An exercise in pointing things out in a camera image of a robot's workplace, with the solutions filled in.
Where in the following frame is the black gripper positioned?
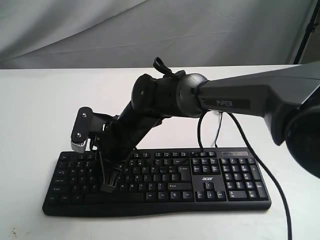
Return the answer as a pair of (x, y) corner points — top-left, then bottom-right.
(98, 114), (163, 192)

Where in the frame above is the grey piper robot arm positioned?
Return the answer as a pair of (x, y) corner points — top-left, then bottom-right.
(98, 58), (320, 177)

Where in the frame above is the black acer keyboard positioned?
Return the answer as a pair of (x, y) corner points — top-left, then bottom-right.
(42, 147), (272, 217)

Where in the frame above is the grey backdrop cloth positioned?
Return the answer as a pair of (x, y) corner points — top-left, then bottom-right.
(0, 0), (312, 69)

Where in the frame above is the black tripod stand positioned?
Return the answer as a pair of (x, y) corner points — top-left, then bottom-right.
(293, 0), (320, 65)

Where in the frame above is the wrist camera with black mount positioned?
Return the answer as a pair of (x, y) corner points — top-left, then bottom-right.
(70, 106), (119, 154)

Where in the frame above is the black keyboard usb cable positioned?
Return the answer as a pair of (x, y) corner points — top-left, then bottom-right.
(212, 111), (224, 149)

